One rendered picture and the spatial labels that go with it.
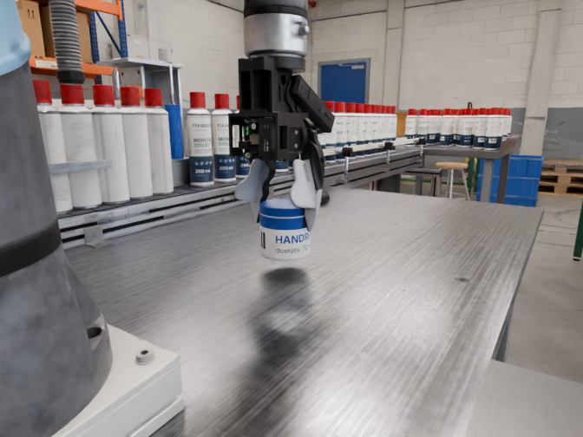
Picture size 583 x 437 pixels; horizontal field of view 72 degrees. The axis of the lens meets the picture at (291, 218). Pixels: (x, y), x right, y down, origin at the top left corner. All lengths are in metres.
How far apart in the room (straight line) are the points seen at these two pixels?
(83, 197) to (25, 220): 0.52
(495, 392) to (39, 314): 0.31
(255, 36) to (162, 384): 0.37
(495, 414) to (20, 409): 0.29
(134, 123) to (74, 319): 0.57
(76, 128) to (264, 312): 0.46
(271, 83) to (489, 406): 0.37
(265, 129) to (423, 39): 7.73
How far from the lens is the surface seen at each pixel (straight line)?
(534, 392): 0.38
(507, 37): 7.92
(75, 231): 0.72
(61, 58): 0.65
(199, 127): 0.91
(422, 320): 0.44
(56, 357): 0.26
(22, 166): 0.24
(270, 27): 0.49
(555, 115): 7.78
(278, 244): 0.53
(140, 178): 0.81
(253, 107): 0.48
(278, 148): 0.46
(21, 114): 0.25
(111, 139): 0.77
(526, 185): 5.02
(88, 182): 0.76
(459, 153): 2.20
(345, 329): 0.41
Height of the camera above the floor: 1.03
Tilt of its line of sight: 14 degrees down
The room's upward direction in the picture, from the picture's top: straight up
